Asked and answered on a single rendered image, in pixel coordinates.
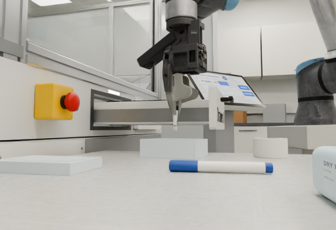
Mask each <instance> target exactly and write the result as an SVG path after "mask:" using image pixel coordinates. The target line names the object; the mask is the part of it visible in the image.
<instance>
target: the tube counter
mask: <svg viewBox="0 0 336 230"><path fill-rule="evenodd" d="M213 82H214V83H215V85H223V86H232V87H236V85H235V84H234V83H233V82H226V81H218V80H213Z"/></svg>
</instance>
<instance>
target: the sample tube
mask: <svg viewBox="0 0 336 230"><path fill-rule="evenodd" d="M177 130H178V111H176V115H173V131H177Z"/></svg>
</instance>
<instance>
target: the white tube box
mask: <svg viewBox="0 0 336 230"><path fill-rule="evenodd" d="M206 156H208V139H183V138H152V139H140V157H147V158H168V159H189V160H195V159H199V158H203V157H206Z"/></svg>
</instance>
